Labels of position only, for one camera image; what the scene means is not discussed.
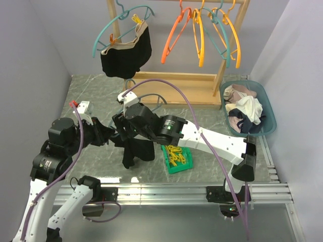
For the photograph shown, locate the yellow hanger left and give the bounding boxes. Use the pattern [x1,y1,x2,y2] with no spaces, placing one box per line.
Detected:
[192,0,205,68]

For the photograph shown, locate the yellow clothespins in bin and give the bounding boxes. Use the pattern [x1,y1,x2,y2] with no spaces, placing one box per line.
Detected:
[166,145,187,167]

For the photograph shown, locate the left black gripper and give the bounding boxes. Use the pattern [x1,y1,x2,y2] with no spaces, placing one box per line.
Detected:
[66,115,116,155]

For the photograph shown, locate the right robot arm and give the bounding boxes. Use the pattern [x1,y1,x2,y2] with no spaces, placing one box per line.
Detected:
[113,103,257,204]

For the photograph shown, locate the yellow clothespin on teal hanger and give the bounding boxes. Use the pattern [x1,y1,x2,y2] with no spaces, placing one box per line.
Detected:
[132,14,143,24]

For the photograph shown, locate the wooden clothes rack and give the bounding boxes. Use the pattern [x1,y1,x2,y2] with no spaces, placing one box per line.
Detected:
[105,0,252,110]

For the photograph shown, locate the black underwear back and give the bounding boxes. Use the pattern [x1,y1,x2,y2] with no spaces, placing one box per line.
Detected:
[100,21,152,79]

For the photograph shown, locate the black underwear front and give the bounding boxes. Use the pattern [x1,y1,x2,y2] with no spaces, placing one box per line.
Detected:
[110,135,155,169]

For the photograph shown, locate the teal hanger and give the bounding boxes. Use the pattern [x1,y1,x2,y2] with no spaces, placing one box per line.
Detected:
[108,78,168,129]
[92,1,155,58]
[198,1,236,68]

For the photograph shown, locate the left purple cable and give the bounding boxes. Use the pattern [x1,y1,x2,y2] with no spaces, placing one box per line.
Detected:
[19,110,122,240]

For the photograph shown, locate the yellow hanger right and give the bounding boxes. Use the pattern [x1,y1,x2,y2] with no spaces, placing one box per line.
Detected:
[208,0,241,69]

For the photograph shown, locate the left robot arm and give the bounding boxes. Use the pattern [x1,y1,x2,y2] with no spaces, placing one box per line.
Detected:
[13,117,118,241]

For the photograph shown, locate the green plastic bin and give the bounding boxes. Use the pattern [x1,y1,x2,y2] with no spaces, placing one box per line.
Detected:
[161,145,193,174]

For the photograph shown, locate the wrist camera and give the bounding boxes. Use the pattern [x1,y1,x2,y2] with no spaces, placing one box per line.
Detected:
[69,100,94,125]
[117,91,139,113]

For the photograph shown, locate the beige underwear in basket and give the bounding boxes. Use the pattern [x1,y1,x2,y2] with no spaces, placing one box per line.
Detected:
[223,84,257,103]

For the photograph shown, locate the orange clothes hanger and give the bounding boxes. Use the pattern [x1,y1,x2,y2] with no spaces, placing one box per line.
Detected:
[160,0,192,64]

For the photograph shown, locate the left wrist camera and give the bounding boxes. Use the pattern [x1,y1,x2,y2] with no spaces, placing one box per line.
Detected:
[69,100,94,125]

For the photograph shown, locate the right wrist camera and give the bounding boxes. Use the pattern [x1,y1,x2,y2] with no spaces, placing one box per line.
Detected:
[117,91,139,113]

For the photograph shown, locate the white underwear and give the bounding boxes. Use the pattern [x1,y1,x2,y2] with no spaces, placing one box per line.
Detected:
[236,96,263,125]

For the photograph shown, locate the aluminium mounting rail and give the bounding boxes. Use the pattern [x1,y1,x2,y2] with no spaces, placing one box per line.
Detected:
[15,183,307,242]

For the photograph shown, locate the yellow hanger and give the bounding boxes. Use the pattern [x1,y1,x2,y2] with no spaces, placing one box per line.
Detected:
[192,0,205,68]
[208,0,241,69]

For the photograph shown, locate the black underwear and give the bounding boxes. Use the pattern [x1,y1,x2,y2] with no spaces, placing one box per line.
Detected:
[110,135,155,169]
[100,21,152,79]

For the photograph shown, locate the teal laundry basket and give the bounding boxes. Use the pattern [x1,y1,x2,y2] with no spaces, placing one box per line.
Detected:
[220,80,277,137]

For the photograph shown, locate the navy underwear in basket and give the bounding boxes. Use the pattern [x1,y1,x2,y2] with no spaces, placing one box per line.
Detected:
[228,108,266,134]

